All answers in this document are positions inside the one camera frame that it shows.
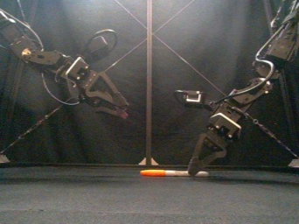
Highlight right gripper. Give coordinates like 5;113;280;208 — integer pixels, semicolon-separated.
187;102;248;177

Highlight grey marker pen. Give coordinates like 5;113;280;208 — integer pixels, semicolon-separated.
139;169;211;179

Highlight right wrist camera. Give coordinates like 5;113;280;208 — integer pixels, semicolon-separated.
181;89;205;107

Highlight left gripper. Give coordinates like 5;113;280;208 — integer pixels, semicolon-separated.
57;56;129;120

